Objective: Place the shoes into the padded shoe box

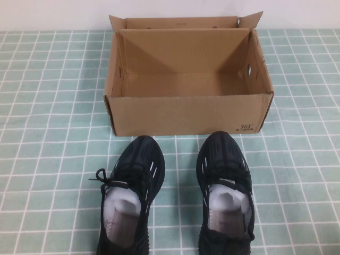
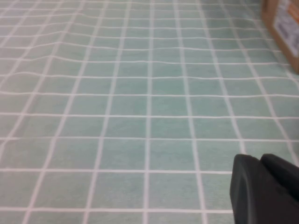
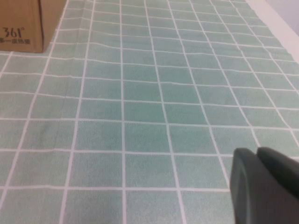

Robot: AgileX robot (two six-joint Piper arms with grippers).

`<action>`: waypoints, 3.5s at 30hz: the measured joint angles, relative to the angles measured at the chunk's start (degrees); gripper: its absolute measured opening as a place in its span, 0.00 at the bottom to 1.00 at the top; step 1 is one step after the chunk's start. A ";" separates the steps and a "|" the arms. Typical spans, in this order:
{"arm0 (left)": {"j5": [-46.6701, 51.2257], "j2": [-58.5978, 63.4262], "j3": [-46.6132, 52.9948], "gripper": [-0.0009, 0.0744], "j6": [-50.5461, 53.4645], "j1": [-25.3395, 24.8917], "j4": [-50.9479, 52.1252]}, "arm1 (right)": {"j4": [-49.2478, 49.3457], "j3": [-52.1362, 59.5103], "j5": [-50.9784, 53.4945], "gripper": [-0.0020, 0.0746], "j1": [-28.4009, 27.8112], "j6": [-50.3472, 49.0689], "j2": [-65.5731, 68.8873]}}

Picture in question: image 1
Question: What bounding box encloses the black sneaker with bow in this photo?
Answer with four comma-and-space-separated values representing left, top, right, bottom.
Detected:
88, 135, 167, 255

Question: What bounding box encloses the brown cardboard shoe box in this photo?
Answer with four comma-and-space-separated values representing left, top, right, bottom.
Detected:
103, 11, 275, 137

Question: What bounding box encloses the black sneaker with tucked laces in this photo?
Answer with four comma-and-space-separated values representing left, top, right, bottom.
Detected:
196, 130, 256, 255

